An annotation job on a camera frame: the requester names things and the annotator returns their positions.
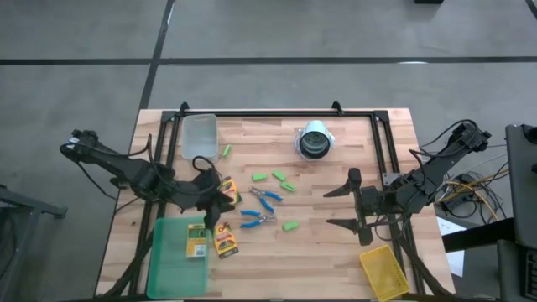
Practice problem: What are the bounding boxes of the yellow plastic mesh basket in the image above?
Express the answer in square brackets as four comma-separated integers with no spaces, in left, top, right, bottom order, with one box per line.
[359,244,411,302]

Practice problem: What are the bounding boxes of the black vented device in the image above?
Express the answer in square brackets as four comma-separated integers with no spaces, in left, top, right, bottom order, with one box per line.
[497,238,537,302]

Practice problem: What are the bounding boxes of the teal plastic cup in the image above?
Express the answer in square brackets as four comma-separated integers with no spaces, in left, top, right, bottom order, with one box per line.
[145,216,211,299]

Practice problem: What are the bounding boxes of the white translucent plastic bin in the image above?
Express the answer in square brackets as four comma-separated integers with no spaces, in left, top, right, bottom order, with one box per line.
[180,113,220,164]

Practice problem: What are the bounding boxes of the grey metal stand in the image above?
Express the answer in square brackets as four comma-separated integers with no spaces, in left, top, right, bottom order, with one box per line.
[0,184,68,302]

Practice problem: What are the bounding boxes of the yellow cable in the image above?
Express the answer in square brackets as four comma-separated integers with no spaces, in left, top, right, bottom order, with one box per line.
[434,169,511,221]

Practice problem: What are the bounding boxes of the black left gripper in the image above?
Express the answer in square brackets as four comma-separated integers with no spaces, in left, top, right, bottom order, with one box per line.
[184,168,237,231]

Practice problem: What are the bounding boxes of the blue-handled metal hole punch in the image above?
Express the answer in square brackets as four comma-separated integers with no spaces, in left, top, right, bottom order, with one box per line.
[248,186,284,214]
[239,209,278,230]

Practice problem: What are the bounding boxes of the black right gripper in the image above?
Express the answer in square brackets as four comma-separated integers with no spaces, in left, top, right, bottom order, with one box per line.
[322,167,385,247]

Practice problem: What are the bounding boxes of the grey cylindrical cup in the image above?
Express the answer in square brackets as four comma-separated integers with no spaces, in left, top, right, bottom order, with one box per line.
[298,120,336,161]

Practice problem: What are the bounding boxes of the black aluminium table frame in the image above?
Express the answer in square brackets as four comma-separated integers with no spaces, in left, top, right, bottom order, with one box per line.
[96,100,454,302]

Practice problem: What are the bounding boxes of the white paper sheet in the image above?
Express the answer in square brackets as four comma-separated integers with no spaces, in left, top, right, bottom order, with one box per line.
[435,216,467,279]

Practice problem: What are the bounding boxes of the black table beam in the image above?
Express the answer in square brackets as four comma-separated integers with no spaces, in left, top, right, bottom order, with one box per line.
[440,217,517,253]

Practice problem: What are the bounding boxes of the black equipment cabinet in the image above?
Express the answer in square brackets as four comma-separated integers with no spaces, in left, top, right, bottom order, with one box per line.
[505,123,537,251]

